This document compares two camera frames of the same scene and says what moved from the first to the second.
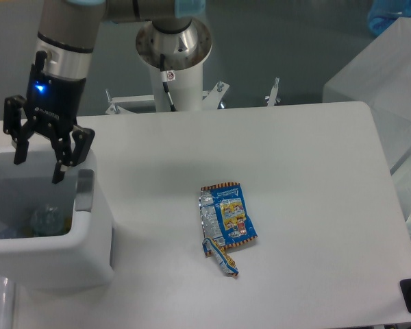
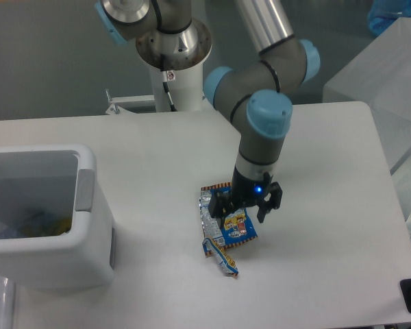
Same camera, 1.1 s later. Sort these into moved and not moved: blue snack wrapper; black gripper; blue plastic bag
Moved: black gripper
Not moved: blue plastic bag; blue snack wrapper
